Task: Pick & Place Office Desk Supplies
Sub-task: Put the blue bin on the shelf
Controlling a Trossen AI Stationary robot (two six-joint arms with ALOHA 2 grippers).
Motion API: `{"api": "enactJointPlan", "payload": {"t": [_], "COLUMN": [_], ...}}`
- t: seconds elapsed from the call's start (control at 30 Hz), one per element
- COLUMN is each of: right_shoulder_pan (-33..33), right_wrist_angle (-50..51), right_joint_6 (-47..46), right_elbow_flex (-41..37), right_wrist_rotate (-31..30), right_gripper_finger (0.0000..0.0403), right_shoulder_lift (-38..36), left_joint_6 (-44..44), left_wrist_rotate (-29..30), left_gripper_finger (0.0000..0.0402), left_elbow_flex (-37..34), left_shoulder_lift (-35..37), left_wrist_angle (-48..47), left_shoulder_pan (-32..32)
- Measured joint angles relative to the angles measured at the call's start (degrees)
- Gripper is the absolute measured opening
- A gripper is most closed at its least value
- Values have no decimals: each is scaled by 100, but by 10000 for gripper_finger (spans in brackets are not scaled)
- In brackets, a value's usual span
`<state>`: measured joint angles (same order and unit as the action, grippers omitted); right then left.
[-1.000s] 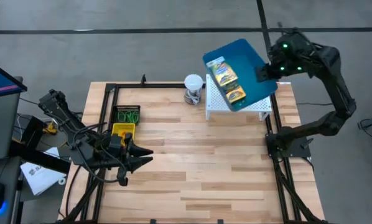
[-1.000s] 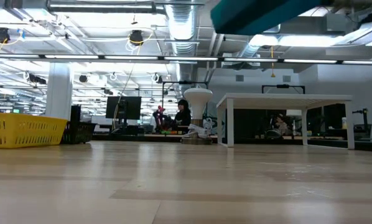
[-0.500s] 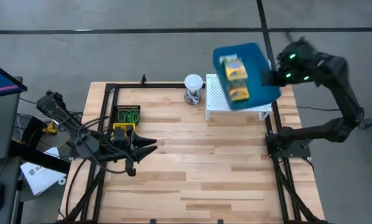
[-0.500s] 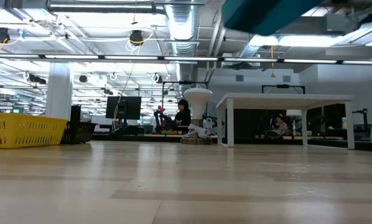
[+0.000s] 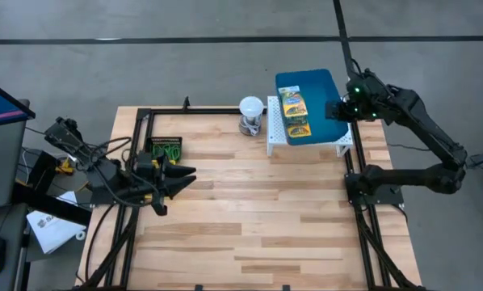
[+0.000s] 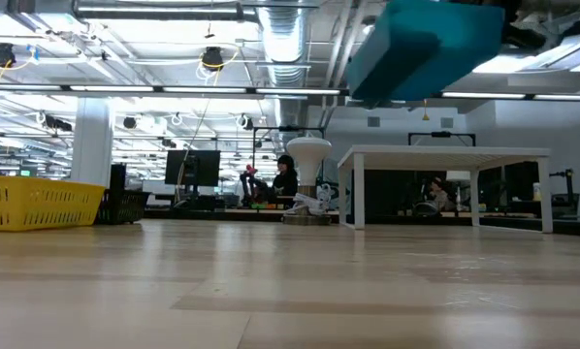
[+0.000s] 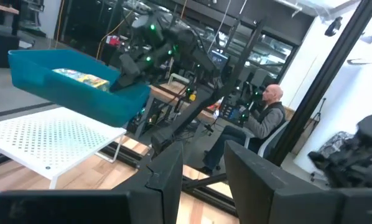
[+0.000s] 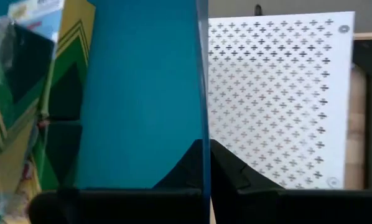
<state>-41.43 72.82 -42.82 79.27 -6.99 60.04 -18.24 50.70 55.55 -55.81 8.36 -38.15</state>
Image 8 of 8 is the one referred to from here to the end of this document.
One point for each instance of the teal plastic bin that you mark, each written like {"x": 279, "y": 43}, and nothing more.
{"x": 142, "y": 93}

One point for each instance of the white perforated metal shelf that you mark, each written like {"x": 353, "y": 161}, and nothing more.
{"x": 338, "y": 93}

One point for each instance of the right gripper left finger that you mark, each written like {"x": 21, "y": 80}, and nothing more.
{"x": 127, "y": 205}

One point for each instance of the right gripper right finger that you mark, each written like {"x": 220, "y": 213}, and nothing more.
{"x": 267, "y": 205}

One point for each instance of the dark green supplies box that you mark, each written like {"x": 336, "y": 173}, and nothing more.
{"x": 71, "y": 62}

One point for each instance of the yellow crayon box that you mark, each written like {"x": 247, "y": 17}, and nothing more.
{"x": 15, "y": 93}

